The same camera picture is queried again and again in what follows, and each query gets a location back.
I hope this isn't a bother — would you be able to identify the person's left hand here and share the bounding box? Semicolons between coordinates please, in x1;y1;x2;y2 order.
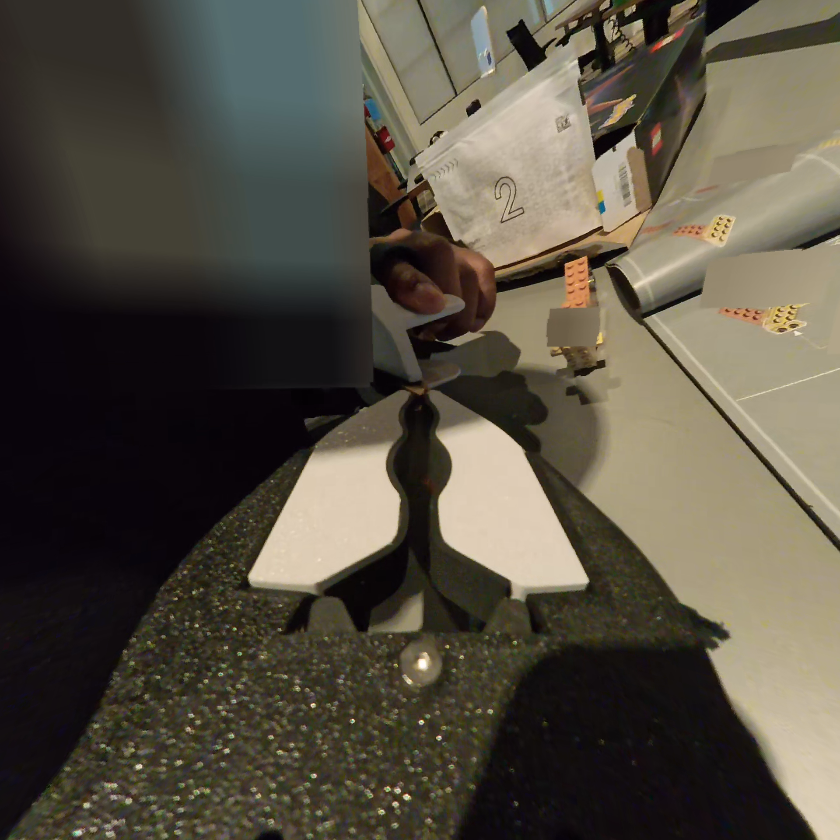
371;230;497;342

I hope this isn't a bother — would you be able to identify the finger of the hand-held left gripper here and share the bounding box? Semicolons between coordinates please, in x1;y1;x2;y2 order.
392;294;467;333
371;285;463;388

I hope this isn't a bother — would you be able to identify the long wooden top table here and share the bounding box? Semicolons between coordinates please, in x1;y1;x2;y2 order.
554;0;706;70

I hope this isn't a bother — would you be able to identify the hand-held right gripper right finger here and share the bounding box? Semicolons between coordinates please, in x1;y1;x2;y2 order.
425;391;590;601

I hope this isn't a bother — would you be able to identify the white printed paper bag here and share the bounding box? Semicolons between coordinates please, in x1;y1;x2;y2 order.
413;59;603;263

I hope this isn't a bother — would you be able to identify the orange and tan brick model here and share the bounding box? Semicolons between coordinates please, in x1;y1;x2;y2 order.
550;256;608;378

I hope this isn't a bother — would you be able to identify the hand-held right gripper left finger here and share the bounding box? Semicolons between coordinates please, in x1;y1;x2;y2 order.
248;391;416;596

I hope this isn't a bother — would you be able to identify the grey instruction booklet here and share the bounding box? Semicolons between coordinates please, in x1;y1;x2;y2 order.
604;128;840;546

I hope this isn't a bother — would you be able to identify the dark printed cardboard box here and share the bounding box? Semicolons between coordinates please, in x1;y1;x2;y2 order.
577;13;706;211

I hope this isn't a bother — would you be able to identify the black office chair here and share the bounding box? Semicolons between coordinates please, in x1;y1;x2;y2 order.
505;18;559;70

